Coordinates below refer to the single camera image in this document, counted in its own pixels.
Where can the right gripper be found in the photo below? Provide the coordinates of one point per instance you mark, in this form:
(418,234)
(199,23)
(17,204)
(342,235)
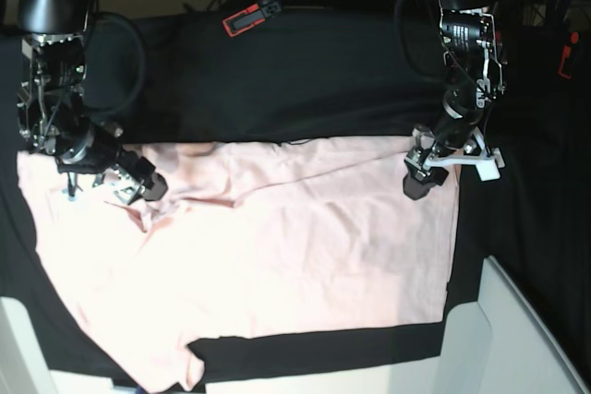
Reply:
(88,150)

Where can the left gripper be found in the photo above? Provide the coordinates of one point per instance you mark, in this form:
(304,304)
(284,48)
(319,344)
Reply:
(454,139)

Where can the pink T-shirt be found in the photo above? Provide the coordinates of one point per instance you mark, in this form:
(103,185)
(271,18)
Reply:
(250,240)

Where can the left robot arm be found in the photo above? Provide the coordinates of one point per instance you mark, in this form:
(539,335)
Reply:
(471,44)

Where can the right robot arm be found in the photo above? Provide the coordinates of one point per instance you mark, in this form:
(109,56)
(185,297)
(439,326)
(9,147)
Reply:
(52,117)

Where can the black table cloth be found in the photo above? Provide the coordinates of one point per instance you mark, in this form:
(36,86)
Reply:
(312,73)

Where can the red clamp at right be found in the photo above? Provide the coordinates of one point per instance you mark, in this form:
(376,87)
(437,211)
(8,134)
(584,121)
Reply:
(568,54)

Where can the red black clamp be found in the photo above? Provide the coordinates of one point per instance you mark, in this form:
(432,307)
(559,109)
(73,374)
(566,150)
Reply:
(251,17)

